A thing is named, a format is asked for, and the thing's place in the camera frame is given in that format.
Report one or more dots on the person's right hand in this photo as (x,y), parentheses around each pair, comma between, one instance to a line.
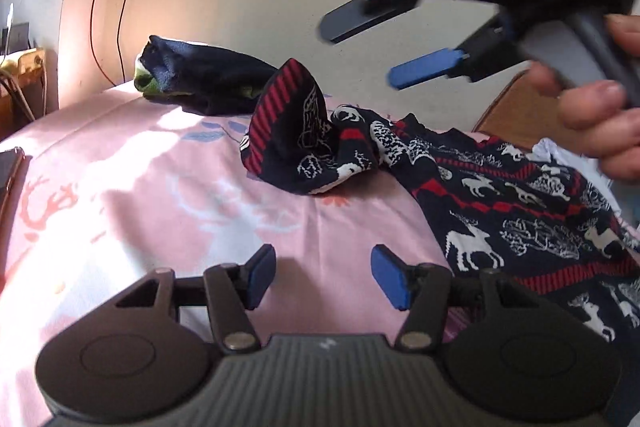
(607,137)

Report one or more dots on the navy reindeer pattern sweater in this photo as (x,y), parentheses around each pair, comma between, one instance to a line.
(520,207)

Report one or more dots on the black smartphone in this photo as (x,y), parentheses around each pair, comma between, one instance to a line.
(7,177)

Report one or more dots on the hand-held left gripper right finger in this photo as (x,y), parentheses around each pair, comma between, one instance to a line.
(387,274)

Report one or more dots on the folded navy and green garment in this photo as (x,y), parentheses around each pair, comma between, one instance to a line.
(200,77)

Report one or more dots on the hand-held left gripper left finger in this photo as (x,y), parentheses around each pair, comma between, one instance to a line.
(261,274)

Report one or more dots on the pink printed bed sheet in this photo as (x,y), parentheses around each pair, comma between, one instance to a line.
(150,207)

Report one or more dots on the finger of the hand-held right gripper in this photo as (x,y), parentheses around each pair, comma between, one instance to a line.
(360,14)
(425,67)

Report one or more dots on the wooden bedside furniture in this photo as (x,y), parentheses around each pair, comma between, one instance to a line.
(27,67)

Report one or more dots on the white cloth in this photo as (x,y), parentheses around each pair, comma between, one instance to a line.
(555,154)

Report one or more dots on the brown perforated cushion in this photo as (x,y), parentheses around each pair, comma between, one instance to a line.
(515,112)

